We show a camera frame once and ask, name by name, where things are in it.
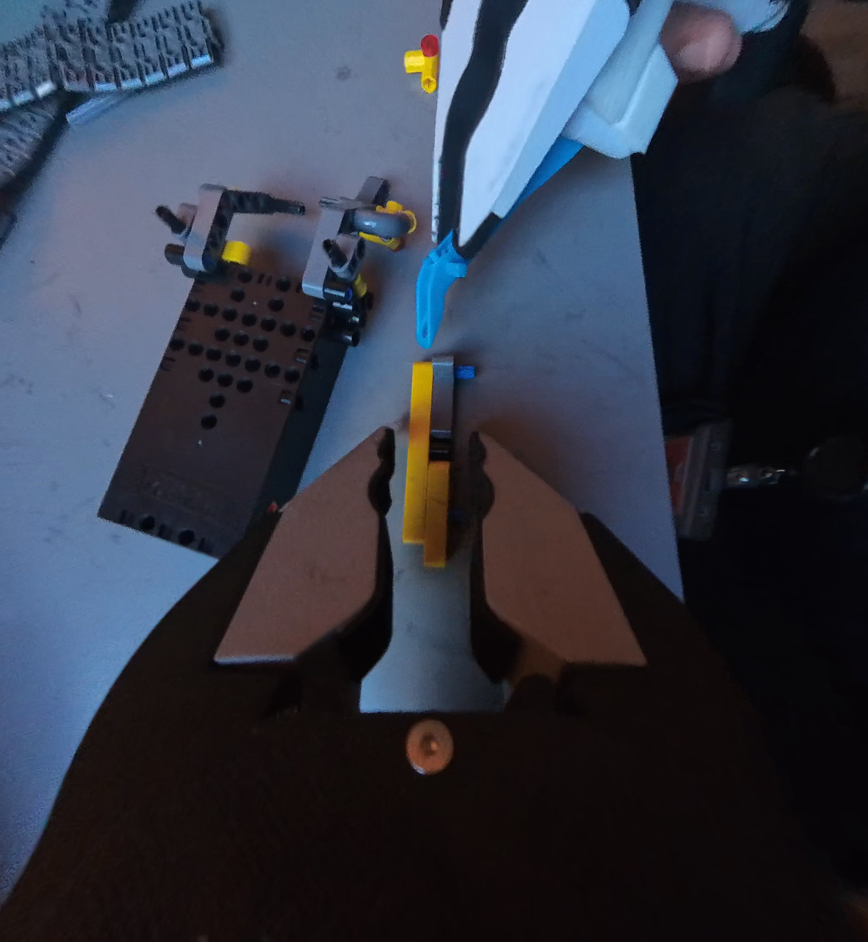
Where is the folded grey toy track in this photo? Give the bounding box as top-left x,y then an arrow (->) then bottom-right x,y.
0,99 -> 75,303

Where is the yellow red toy connector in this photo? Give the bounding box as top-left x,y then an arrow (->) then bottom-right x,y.
403,34 -> 442,94

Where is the person's dark clothing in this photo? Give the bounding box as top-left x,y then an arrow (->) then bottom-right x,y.
633,0 -> 868,942

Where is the grey desk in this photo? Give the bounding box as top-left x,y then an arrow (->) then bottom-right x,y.
0,0 -> 685,942

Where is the black toy box assembly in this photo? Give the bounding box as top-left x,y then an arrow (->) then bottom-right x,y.
98,177 -> 418,558

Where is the long yellow toy beam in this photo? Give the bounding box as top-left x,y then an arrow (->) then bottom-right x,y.
402,359 -> 435,547

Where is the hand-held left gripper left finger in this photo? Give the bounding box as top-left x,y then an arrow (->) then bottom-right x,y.
213,425 -> 398,680

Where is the badge card with keys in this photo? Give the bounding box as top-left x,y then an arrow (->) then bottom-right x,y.
665,423 -> 868,542

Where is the blue toy claw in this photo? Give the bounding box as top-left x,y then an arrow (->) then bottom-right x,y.
415,138 -> 584,350

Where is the person's right hand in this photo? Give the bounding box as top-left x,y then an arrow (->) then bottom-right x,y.
661,0 -> 744,80

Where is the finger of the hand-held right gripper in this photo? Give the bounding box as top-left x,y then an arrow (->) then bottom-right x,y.
449,0 -> 632,251
433,0 -> 459,240

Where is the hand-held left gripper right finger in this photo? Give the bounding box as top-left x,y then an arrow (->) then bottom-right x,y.
468,431 -> 648,683

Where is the short yellow toy beam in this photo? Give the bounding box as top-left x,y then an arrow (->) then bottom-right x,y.
423,460 -> 452,570

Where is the long grey toy track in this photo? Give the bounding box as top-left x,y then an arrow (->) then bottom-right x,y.
0,0 -> 225,130

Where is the grey toy beam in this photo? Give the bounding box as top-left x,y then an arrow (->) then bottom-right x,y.
430,355 -> 456,444

